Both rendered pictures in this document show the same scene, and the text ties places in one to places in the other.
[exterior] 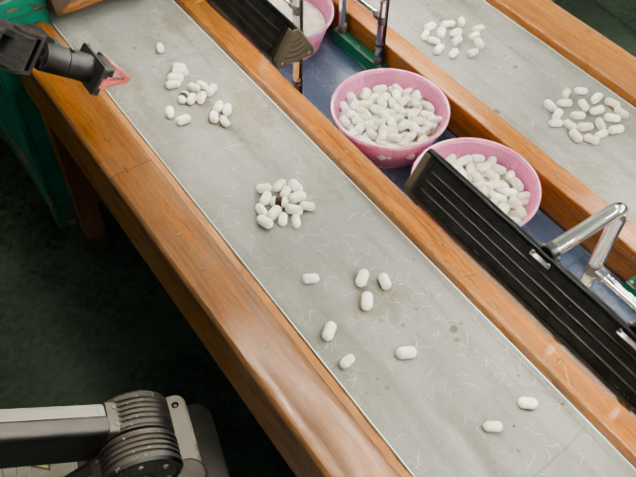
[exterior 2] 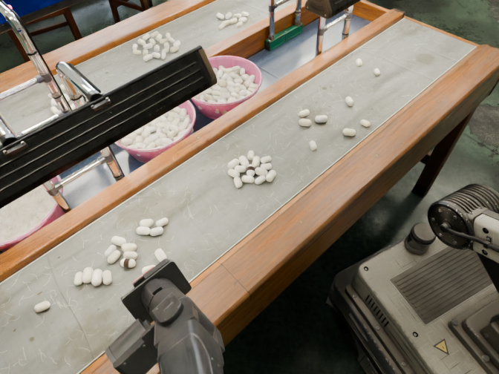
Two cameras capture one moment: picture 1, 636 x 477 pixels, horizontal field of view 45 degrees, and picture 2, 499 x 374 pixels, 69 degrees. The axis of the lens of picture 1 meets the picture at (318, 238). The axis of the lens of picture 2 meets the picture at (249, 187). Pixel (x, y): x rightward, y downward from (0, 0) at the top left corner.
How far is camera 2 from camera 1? 133 cm
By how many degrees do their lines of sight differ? 53
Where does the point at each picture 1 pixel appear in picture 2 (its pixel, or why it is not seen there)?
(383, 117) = (155, 128)
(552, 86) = (128, 58)
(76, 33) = not seen: outside the picture
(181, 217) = (284, 224)
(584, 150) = (183, 47)
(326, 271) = (301, 141)
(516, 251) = not seen: outside the picture
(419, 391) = (367, 97)
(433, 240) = (271, 93)
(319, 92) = (105, 184)
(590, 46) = (96, 40)
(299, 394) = (400, 135)
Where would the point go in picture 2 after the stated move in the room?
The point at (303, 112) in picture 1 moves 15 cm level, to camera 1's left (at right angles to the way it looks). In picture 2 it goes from (156, 166) to (153, 211)
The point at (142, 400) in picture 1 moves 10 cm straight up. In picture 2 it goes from (455, 200) to (474, 174)
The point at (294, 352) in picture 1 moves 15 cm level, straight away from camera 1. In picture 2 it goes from (374, 141) to (322, 148)
